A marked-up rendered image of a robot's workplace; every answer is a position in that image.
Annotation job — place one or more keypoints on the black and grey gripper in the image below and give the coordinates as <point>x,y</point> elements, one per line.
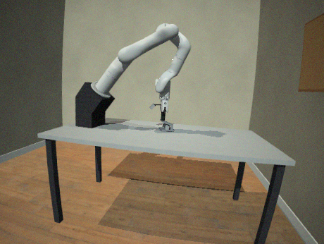
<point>163,108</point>

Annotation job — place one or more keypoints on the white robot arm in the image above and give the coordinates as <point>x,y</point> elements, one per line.
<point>128,54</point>

